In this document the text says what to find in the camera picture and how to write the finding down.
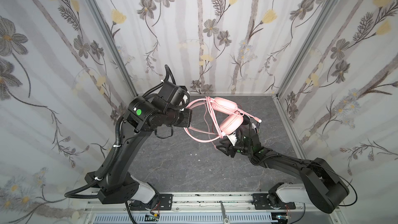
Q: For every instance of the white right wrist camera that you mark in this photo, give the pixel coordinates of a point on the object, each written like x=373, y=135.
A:
x=232, y=138

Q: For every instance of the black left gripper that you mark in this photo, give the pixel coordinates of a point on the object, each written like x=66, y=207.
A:
x=188, y=117

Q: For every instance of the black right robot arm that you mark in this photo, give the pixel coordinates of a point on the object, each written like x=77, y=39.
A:
x=320, y=185

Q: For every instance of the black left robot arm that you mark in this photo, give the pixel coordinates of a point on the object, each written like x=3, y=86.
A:
x=112, y=183

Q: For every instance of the white perforated cable duct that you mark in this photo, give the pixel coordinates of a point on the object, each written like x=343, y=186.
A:
x=186, y=218

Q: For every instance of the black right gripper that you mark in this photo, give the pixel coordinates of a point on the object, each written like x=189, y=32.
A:
x=240, y=142

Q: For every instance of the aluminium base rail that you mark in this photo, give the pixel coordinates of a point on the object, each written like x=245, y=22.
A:
x=239, y=202

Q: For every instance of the pink headphones with cable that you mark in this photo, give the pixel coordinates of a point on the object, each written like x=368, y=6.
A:
x=225, y=115

